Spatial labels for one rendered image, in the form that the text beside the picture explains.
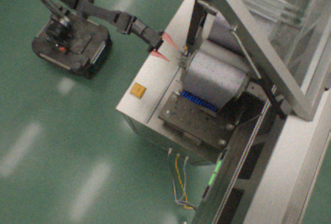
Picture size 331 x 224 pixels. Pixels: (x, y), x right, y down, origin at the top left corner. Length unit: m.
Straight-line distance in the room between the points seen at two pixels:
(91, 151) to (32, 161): 0.53
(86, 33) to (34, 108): 0.88
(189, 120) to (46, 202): 1.61
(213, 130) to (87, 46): 1.54
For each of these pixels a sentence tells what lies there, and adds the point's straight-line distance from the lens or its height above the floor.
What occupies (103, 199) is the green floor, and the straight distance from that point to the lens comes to 2.33.
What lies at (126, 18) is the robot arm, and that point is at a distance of 1.04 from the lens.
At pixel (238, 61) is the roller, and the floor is 1.23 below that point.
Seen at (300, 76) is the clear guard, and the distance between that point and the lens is 0.69.
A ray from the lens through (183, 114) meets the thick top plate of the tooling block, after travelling 1.28.
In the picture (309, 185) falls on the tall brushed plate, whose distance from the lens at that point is 0.97.
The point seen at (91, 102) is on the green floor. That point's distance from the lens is 2.44.
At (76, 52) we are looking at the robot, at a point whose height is 0.26.
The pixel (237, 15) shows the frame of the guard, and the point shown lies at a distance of 0.47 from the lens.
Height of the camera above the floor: 2.27
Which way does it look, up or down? 74 degrees down
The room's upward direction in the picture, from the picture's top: 5 degrees clockwise
